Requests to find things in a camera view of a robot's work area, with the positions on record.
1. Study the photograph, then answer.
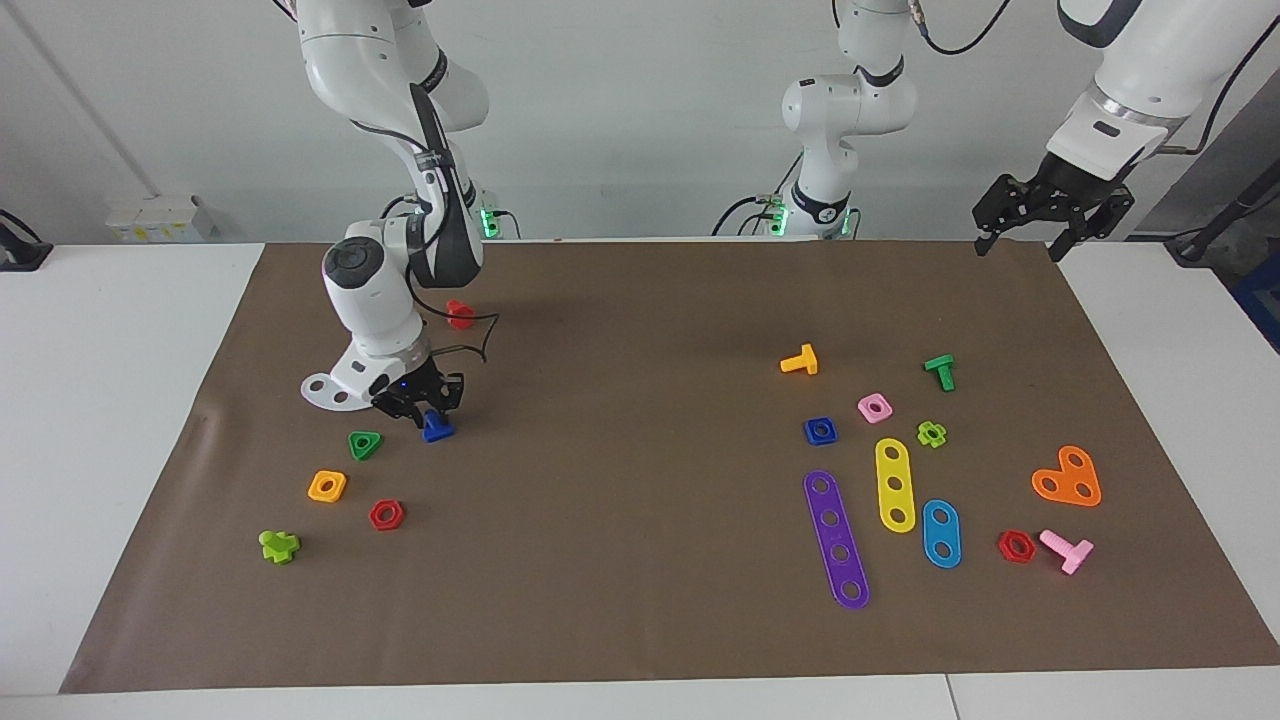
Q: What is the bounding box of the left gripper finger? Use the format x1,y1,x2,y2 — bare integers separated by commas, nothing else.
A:
1048,188,1137,263
973,173,1046,258

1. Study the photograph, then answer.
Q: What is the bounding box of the pink plastic screw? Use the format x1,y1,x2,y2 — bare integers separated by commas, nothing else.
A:
1039,529,1095,576

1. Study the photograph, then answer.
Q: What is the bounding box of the white curved perforated plate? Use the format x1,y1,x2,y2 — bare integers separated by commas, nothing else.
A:
300,372,351,412

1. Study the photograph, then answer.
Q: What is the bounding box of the black pole stand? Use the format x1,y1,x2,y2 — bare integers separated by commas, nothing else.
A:
1165,180,1280,266

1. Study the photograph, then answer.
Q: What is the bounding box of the brown table mat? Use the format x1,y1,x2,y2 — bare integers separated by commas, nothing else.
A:
58,238,1280,695

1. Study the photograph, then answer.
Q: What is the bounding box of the blue crate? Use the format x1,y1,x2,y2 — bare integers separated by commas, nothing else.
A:
1232,255,1280,353

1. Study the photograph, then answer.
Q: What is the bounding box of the orange heart-shaped perforated plate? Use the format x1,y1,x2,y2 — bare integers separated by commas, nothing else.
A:
1031,445,1103,508

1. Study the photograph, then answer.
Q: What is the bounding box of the yellow three-hole plastic bar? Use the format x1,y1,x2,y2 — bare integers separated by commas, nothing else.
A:
875,437,918,535

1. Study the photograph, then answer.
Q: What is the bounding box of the white box with labels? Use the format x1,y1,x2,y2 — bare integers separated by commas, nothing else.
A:
105,193,216,244

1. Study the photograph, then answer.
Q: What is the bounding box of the blue two-hole plastic bar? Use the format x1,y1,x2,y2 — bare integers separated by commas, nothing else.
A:
921,499,963,570

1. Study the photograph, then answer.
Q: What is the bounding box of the purple four-hole plastic bar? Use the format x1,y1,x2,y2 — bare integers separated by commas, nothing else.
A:
803,470,872,611

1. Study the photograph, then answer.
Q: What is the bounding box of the black clamp stand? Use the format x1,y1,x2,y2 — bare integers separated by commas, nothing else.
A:
0,210,53,273

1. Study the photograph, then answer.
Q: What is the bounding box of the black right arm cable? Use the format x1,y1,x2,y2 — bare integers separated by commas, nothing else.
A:
350,118,501,366

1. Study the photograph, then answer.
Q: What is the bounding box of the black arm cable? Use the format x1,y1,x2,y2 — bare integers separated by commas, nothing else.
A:
908,0,1280,156
350,118,501,366

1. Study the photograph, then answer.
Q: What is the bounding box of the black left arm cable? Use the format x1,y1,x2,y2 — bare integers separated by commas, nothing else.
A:
908,0,1280,156

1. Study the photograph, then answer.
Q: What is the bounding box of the black left base cable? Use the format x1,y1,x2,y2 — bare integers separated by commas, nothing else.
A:
712,193,791,238

